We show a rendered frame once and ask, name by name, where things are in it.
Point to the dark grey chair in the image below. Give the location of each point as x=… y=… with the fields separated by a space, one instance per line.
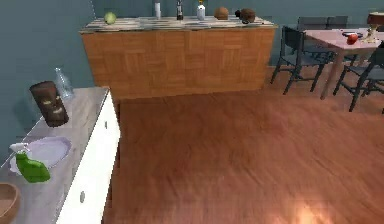
x=313 y=22
x=366 y=75
x=298 y=56
x=338 y=21

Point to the white cupboard with grey top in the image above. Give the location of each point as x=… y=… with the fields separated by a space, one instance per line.
x=90 y=153

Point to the dark brown kettle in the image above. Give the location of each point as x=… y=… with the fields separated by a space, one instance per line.
x=247 y=15

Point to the brown round bread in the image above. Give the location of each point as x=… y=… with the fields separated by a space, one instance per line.
x=221 y=13

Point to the red apple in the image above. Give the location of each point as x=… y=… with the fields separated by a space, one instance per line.
x=352 y=39

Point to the white soap bottle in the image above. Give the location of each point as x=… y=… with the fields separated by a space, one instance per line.
x=201 y=12

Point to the brown carved mask statue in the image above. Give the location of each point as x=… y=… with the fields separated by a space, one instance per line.
x=50 y=104

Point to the green spray bottle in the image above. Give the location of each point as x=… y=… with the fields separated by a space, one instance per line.
x=31 y=168

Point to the white cup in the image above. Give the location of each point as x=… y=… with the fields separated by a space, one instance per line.
x=157 y=10

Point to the dark wine bottle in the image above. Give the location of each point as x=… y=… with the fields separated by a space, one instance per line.
x=179 y=10

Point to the green apple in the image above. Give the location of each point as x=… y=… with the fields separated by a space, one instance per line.
x=110 y=18

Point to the clear glass bottle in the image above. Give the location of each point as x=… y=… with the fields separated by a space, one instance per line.
x=63 y=83

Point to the pale pink dining table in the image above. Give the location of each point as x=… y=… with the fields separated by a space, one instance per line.
x=336 y=41

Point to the wooden kitchen counter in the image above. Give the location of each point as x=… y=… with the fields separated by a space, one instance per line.
x=180 y=60

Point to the brown wooden bowl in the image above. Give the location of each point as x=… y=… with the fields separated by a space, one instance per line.
x=6 y=203

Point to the table lamp with brown shade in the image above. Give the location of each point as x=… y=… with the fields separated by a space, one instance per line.
x=375 y=23

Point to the dark flat plate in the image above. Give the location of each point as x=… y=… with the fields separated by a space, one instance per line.
x=351 y=33

